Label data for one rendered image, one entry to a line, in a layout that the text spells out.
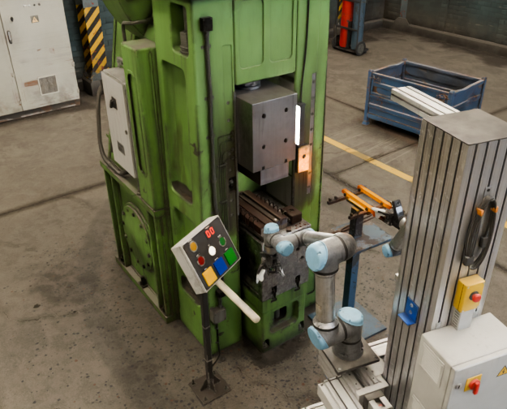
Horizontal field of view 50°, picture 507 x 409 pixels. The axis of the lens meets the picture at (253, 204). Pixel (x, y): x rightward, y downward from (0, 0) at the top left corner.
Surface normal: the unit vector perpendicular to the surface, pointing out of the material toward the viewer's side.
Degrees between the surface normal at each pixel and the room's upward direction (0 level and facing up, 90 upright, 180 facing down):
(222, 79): 90
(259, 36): 90
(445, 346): 0
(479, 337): 0
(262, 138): 90
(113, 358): 0
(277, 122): 90
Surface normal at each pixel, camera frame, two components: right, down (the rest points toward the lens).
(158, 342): -0.01, -0.86
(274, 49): 0.57, 0.41
